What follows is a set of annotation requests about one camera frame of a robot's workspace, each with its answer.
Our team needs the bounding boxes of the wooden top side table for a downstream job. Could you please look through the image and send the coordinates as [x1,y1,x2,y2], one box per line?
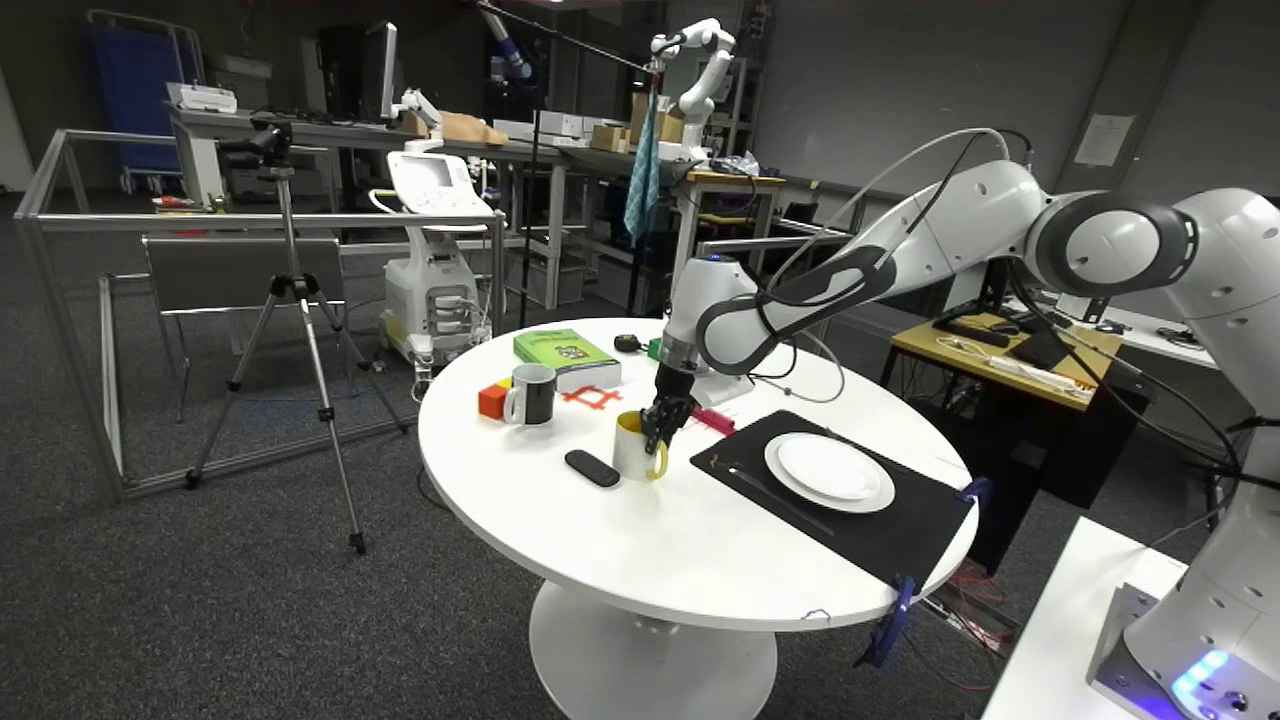
[884,309,1151,573]

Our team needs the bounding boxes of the white mug yellow inside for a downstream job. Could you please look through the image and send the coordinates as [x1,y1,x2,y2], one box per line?
[612,410,677,489]

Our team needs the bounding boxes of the black mug white band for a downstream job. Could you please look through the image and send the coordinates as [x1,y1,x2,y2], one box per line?
[501,364,565,433]

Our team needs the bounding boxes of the black remote control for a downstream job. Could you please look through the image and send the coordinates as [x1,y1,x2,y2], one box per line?
[562,449,626,493]

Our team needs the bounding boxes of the paper sheet on wall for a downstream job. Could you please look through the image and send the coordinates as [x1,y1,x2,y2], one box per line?
[1071,111,1141,173]

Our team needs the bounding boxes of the blue hanging cloth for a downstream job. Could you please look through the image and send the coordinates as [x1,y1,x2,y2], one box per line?
[622,104,670,251]

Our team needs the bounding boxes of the camera tripod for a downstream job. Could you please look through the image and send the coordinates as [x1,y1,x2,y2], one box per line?
[180,165,411,562]

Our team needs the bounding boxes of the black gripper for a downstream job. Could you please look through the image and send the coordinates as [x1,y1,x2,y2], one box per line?
[641,355,708,460]

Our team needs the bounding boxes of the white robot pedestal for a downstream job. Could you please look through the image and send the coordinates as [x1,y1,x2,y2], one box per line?
[978,516,1194,720]

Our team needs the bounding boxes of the black camera on tripod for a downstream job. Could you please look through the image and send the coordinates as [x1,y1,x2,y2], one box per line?
[243,115,300,173]

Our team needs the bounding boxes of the white table pedestal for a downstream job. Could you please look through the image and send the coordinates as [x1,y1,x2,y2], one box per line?
[524,576,784,720]

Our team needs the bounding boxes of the grey metal frame table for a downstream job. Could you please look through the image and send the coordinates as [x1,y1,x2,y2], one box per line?
[670,168,872,271]

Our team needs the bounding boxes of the grey metal railing frame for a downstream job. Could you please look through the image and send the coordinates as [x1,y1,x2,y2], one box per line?
[13,125,513,506]

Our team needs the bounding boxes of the red frame piece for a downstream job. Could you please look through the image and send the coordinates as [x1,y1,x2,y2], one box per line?
[562,380,626,413]

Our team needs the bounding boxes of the green book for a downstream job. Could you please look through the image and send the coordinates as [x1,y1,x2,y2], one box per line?
[510,330,630,395]

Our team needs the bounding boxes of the white equipment cart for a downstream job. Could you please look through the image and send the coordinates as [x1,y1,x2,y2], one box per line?
[363,147,501,376]

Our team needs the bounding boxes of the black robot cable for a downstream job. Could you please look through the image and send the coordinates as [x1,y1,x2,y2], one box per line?
[694,125,1042,410]

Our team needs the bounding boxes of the black placemat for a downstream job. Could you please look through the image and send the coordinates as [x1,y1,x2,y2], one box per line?
[683,410,978,596]

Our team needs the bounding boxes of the white plate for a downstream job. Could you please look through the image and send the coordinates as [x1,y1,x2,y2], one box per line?
[759,433,902,521]

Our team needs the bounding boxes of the blue board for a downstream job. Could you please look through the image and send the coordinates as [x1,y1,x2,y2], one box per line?
[85,11,205,184]

